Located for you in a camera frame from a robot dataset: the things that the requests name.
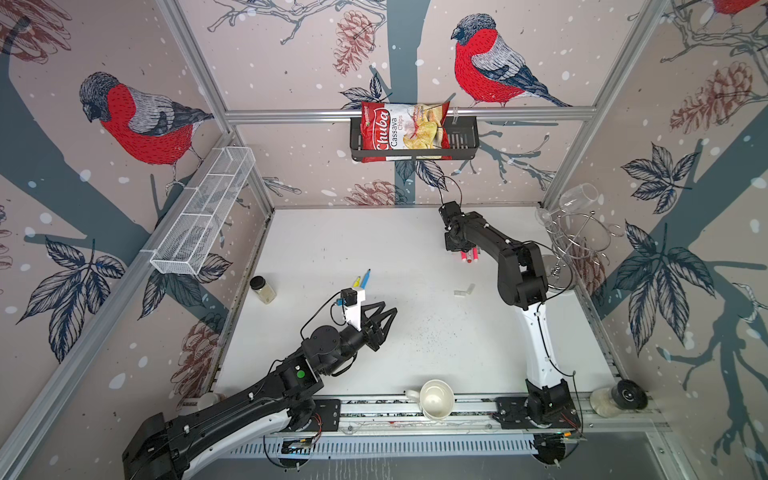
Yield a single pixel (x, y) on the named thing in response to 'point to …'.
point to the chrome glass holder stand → (582, 234)
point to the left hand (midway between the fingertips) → (390, 311)
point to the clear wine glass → (573, 199)
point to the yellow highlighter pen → (358, 282)
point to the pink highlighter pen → (463, 255)
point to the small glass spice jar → (263, 289)
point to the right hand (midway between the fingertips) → (457, 248)
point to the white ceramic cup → (436, 398)
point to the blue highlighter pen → (366, 278)
